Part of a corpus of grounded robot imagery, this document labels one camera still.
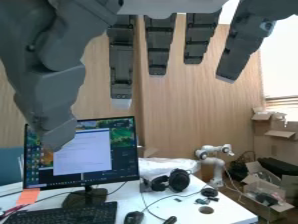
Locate orange paper note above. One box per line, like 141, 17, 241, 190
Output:
16, 187, 41, 206

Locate stacked cardboard box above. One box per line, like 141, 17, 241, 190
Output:
250, 105, 298, 142

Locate black keyboard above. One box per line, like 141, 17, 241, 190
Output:
3, 200, 120, 224

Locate black mouse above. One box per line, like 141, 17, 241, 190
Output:
122, 210, 146, 224

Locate white desk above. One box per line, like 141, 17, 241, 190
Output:
0, 173, 259, 224

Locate small white jointed device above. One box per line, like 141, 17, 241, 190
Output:
194, 143, 237, 188

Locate computer monitor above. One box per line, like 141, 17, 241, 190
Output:
21, 115, 141, 210

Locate black headphones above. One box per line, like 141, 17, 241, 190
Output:
149, 167, 193, 194

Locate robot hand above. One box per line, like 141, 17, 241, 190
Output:
0, 0, 298, 153

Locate open cardboard box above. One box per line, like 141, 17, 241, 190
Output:
239, 161, 298, 222

